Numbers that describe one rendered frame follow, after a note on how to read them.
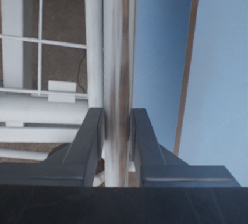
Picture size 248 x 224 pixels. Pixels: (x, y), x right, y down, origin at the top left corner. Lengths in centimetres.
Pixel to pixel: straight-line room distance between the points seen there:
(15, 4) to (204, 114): 30
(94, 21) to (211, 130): 18
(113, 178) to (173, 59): 18
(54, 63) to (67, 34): 13
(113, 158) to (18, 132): 24
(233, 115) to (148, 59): 13
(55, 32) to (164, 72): 57
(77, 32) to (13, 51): 46
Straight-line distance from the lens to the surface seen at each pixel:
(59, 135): 36
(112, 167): 16
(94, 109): 15
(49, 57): 78
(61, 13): 78
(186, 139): 17
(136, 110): 15
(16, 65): 34
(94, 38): 25
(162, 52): 27
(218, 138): 19
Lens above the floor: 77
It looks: 68 degrees down
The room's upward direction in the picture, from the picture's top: 141 degrees clockwise
